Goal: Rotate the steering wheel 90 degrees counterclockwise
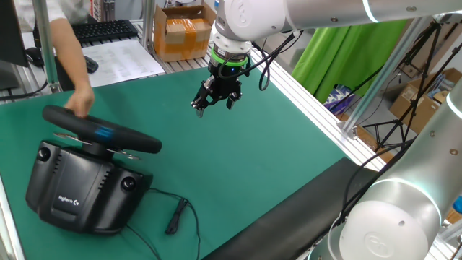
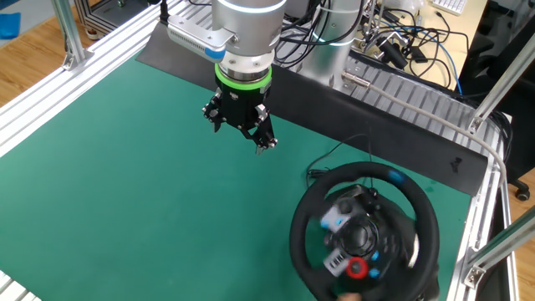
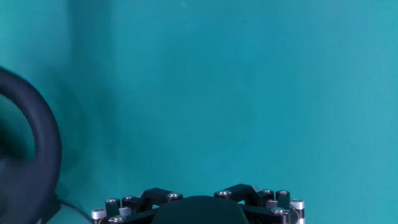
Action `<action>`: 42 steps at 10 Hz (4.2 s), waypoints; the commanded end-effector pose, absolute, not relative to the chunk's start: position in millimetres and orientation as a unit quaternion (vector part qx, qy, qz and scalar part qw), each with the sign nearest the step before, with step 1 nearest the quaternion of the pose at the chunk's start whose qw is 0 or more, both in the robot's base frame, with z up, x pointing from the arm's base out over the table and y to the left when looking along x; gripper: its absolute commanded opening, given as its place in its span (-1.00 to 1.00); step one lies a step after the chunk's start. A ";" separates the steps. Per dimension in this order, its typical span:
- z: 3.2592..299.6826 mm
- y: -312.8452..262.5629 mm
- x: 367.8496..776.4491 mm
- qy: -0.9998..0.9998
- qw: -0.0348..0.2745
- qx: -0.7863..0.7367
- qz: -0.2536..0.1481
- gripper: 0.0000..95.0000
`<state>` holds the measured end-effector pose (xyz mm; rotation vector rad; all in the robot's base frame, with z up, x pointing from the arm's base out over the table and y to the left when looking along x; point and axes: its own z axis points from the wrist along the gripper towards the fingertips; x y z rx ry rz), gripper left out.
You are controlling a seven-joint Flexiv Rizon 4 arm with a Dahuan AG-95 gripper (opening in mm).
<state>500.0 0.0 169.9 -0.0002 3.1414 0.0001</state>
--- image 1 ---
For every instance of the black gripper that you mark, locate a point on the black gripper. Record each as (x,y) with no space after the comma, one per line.
(225,77)

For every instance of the black racing steering wheel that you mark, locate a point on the black racing steering wheel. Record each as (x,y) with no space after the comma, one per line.
(126,139)

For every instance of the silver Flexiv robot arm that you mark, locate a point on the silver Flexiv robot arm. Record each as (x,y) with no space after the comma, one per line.
(325,14)

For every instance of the person bare forearm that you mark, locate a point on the person bare forearm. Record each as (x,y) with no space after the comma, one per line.
(68,54)

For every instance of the black Logitech wheel base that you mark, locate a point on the black Logitech wheel base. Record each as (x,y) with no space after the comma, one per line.
(83,187)

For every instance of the person hand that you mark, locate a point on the person hand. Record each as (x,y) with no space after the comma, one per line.
(81,101)

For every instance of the green table mat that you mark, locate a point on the green table mat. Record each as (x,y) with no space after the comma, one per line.
(234,162)

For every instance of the taped cardboard box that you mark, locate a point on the taped cardboard box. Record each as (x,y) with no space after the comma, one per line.
(184,36)

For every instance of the white printed paper sheet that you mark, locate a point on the white printed paper sheet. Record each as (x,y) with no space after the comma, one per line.
(122,61)

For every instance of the blue patterned bag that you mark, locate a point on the blue patterned bag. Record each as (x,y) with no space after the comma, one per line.
(337,99)

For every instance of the black computer mouse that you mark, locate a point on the black computer mouse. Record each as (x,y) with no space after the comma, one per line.
(91,65)

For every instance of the bright green cloth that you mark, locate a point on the bright green cloth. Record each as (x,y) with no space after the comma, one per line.
(343,54)

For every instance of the black computer keyboard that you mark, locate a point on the black computer keyboard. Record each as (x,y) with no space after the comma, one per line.
(104,30)

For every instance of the black foam strip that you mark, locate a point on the black foam strip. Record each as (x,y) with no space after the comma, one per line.
(288,216)

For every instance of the person torso white shirt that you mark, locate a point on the person torso white shirt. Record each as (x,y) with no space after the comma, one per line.
(65,9)

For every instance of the black tripod stand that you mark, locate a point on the black tripod stand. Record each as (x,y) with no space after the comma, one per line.
(398,122)

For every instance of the black rounded desk object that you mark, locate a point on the black rounded desk object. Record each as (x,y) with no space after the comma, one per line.
(34,56)

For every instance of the open brown cardboard box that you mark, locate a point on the open brown cardboard box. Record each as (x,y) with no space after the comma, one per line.
(429,112)

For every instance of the black computer monitor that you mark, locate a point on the black computer monitor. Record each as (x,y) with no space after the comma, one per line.
(11,32)

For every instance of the blue plastic object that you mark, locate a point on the blue plastic object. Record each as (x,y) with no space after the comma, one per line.
(457,205)

